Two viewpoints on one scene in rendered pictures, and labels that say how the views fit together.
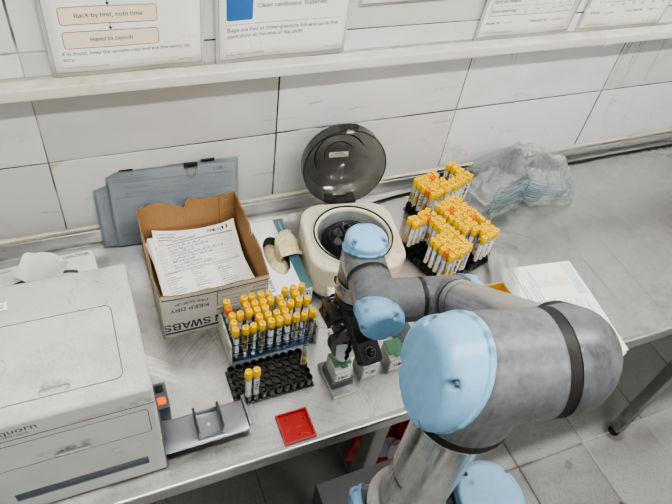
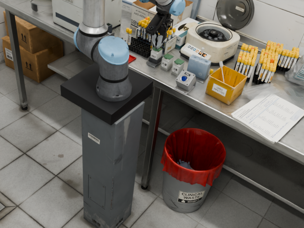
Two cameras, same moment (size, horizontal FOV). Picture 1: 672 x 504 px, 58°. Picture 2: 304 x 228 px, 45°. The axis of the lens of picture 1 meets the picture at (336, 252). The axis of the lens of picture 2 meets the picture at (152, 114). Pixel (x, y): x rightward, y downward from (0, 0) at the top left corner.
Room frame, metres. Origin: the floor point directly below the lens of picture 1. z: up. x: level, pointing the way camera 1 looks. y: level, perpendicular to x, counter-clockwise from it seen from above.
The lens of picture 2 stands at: (-0.06, -1.44, 1.89)
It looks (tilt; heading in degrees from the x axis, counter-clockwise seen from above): 40 degrees down; 60
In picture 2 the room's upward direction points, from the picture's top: 8 degrees clockwise
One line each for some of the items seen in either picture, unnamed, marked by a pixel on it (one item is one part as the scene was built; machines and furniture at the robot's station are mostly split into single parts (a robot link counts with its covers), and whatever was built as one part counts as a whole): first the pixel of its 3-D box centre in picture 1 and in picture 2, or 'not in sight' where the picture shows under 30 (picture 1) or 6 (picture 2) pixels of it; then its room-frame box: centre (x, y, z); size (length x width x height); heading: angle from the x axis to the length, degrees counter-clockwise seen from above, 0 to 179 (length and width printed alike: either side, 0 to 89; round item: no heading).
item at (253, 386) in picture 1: (270, 365); (140, 40); (0.70, 0.09, 0.93); 0.17 x 0.09 x 0.11; 120
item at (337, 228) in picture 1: (351, 241); (212, 37); (1.07, -0.03, 0.97); 0.15 x 0.15 x 0.07
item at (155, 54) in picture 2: (338, 368); (156, 54); (0.73, -0.05, 0.92); 0.05 x 0.04 x 0.06; 32
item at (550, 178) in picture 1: (547, 173); not in sight; (1.53, -0.59, 0.94); 0.20 x 0.17 x 0.14; 101
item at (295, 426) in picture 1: (295, 426); (127, 58); (0.60, 0.02, 0.88); 0.07 x 0.07 x 0.01; 29
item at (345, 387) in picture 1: (337, 375); (155, 59); (0.73, -0.05, 0.89); 0.09 x 0.05 x 0.04; 32
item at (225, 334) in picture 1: (268, 328); (155, 38); (0.80, 0.12, 0.91); 0.20 x 0.10 x 0.07; 119
